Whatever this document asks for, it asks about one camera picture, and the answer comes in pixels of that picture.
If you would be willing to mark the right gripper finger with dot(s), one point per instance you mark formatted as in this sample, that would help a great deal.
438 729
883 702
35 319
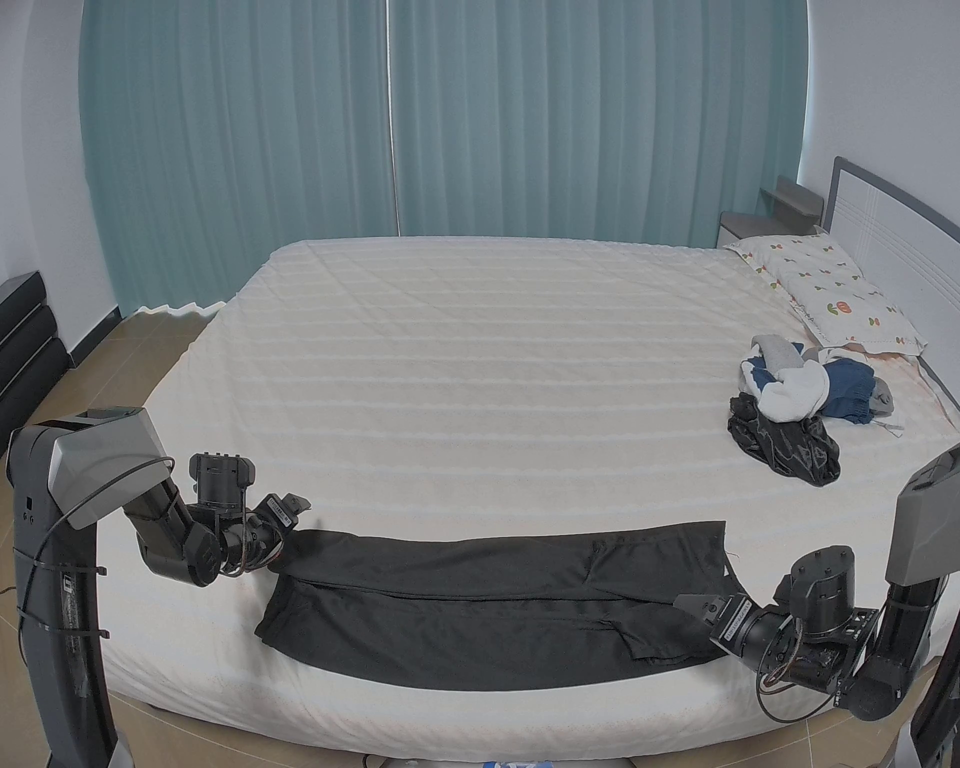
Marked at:
696 606

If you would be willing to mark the black T-shirt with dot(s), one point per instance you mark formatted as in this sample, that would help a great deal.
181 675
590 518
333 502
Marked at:
487 600

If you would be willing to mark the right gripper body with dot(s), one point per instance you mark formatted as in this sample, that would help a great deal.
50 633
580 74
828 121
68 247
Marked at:
746 630

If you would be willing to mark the blue-green curtain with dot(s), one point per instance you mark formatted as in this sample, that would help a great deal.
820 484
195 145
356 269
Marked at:
240 150
592 120

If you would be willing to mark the grey bedside table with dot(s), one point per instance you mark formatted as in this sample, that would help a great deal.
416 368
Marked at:
765 221

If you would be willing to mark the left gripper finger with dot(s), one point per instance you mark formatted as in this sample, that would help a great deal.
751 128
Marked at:
300 502

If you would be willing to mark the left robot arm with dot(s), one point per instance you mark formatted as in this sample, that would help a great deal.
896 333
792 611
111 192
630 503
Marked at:
82 487

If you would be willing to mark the black shiny garment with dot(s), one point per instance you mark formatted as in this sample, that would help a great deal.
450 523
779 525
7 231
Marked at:
795 450

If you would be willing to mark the bed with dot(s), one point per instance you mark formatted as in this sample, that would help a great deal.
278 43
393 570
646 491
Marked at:
465 360

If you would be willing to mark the white printed pillow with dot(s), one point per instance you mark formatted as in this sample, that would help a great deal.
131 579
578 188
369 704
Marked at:
832 292

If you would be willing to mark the black chest of drawers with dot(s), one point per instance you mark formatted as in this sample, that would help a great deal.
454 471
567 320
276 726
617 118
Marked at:
26 337

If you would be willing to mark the pile of clothes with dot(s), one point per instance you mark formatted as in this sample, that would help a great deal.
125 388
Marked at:
795 386

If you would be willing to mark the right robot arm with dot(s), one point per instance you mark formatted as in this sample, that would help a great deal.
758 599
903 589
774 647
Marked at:
900 600

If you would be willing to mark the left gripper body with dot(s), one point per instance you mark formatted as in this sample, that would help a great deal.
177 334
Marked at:
266 529

